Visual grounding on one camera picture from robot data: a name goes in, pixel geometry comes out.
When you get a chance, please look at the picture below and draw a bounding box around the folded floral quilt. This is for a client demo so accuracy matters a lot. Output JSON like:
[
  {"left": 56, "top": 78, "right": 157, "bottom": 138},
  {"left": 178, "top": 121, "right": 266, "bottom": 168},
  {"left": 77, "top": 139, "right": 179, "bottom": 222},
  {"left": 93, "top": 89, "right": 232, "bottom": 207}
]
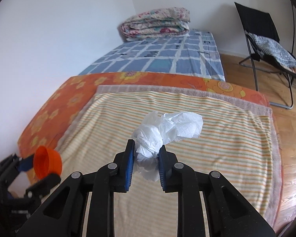
[{"left": 120, "top": 7, "right": 190, "bottom": 40}]

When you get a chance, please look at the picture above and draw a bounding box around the checked cushion on chair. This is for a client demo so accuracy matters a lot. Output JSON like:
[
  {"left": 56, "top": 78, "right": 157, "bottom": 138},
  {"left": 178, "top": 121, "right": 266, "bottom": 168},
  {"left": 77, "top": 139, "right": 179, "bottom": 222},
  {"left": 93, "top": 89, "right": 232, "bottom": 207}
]
[{"left": 245, "top": 32, "right": 296, "bottom": 74}]

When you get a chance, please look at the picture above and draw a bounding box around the black clothes rack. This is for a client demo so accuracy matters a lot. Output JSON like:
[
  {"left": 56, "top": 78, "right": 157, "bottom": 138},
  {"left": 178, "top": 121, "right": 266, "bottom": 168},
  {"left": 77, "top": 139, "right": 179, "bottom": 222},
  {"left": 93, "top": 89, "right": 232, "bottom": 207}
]
[{"left": 291, "top": 3, "right": 296, "bottom": 58}]

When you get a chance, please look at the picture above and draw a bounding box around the orange plastic cap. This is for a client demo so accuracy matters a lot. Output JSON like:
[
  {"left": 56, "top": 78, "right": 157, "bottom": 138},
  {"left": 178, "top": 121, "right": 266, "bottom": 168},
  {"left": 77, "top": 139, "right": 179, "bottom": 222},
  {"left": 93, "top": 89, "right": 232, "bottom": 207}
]
[{"left": 33, "top": 146, "right": 62, "bottom": 180}]

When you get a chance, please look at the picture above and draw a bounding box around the orange floral blanket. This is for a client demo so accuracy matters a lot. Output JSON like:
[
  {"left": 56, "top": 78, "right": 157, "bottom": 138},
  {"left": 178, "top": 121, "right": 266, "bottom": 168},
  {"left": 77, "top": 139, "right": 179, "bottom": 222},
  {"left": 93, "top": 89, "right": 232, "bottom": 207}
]
[{"left": 18, "top": 72, "right": 273, "bottom": 190}]

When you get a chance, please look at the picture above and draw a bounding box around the white tissue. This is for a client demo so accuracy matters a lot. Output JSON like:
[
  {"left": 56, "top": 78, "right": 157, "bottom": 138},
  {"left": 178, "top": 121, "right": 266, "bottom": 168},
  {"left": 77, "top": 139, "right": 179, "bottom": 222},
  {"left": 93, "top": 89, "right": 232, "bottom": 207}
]
[{"left": 131, "top": 111, "right": 203, "bottom": 181}]

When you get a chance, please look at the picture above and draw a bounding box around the striped yellow towel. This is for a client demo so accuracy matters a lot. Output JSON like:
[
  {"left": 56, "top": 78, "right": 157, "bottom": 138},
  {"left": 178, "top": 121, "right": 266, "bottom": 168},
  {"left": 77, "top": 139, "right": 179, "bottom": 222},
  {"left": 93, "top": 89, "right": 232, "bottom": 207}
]
[{"left": 55, "top": 91, "right": 273, "bottom": 237}]

